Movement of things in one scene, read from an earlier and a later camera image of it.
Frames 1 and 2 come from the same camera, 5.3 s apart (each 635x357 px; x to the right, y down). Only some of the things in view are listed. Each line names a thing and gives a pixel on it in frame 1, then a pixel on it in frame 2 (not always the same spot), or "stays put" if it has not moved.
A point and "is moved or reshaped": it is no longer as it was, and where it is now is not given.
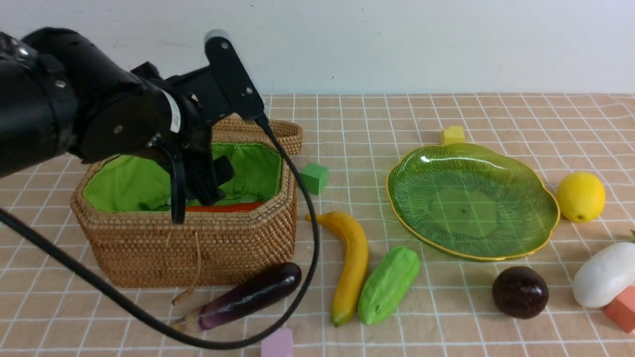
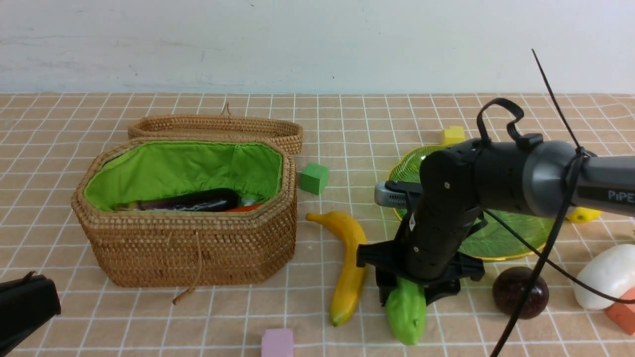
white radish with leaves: [605, 275] stays put
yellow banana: [354, 265] stays put
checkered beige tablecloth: [427, 224] stays put
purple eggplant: [262, 288] -> [213, 200]
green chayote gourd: [388, 281] is moved or reshaped
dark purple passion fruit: [520, 292] stays put
